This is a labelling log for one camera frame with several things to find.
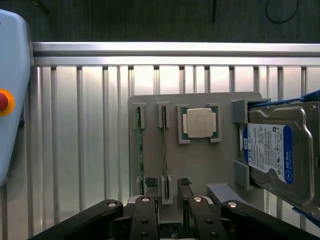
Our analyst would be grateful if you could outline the silver CPU chip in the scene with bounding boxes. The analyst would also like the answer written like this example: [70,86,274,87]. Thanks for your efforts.
[181,107,218,139]

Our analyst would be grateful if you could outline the grey plastic parts rack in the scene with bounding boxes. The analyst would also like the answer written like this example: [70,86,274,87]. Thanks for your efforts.
[128,91,263,225]

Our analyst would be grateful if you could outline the grey teach pendant red button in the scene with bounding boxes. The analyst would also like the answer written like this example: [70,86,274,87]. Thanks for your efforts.
[0,8,33,186]

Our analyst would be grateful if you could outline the hard disk blue white label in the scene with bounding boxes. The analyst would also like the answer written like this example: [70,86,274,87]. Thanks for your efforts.
[239,101,320,213]

